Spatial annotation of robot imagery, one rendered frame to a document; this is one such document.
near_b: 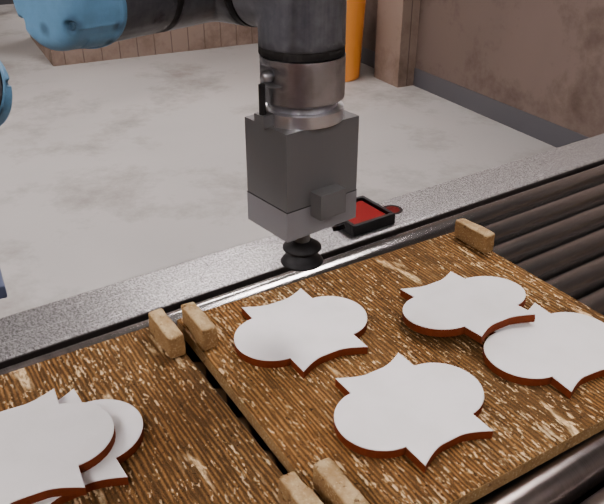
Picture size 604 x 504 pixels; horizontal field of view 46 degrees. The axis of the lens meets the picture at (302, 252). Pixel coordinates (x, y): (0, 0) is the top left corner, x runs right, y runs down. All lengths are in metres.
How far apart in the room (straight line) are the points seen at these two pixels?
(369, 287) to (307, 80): 0.32
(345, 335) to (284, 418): 0.13
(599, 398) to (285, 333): 0.31
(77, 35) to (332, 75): 0.21
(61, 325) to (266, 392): 0.28
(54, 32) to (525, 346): 0.52
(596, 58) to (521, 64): 0.52
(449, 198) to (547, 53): 3.03
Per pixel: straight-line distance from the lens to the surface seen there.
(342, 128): 0.64
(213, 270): 0.92
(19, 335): 0.85
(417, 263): 0.90
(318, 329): 0.75
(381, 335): 0.76
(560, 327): 0.80
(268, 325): 0.76
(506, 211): 1.12
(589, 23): 3.92
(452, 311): 0.78
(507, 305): 0.80
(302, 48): 0.60
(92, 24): 0.56
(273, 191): 0.64
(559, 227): 1.07
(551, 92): 4.12
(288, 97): 0.61
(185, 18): 0.62
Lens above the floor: 1.38
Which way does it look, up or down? 29 degrees down
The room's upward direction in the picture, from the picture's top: straight up
